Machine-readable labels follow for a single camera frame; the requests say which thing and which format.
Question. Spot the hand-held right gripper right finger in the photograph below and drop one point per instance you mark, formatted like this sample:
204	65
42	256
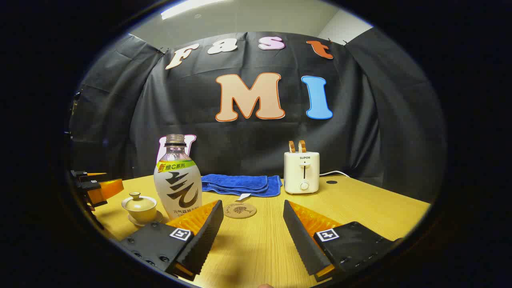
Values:
298	240

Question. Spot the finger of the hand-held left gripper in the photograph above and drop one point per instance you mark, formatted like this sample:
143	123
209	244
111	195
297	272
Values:
106	190
82	174

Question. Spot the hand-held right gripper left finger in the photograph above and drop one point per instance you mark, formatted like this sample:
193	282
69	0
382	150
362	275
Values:
206	236

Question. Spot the yellow teacup lid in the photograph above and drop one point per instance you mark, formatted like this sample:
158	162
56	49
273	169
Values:
138	201

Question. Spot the round cork coaster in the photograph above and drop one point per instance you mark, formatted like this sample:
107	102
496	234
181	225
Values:
240	210

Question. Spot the clear water bottle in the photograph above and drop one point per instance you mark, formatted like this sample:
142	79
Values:
178	188

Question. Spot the yellow ceramic saucer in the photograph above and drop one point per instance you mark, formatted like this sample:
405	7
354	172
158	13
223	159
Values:
158	219

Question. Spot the blue folded towel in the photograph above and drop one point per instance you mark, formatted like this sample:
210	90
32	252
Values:
240	184

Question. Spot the white toaster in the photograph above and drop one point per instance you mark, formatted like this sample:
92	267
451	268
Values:
301	172

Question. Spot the toast slice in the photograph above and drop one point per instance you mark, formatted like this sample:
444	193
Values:
292	146
302	146

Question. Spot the black backdrop cloth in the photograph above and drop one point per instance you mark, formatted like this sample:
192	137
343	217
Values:
248	136

